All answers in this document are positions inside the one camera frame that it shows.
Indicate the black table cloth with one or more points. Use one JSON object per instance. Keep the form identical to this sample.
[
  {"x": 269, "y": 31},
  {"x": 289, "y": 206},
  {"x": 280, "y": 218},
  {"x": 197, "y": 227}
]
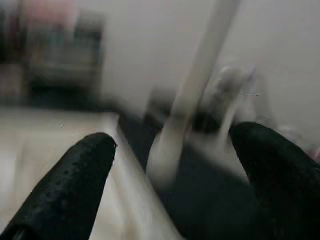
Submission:
[{"x": 212, "y": 200}]

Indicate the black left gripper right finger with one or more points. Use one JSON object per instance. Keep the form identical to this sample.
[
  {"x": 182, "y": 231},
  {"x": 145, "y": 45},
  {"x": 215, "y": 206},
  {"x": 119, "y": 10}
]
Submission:
[{"x": 287, "y": 180}]

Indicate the white plastic table top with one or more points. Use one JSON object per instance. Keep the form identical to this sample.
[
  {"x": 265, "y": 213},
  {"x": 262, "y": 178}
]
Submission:
[{"x": 130, "y": 200}]

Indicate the white plastic table leg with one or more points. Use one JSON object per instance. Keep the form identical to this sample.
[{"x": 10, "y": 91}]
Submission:
[{"x": 195, "y": 75}]

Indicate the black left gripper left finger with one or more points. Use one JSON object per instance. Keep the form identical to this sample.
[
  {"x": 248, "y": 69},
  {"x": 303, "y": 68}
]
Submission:
[{"x": 62, "y": 190}]

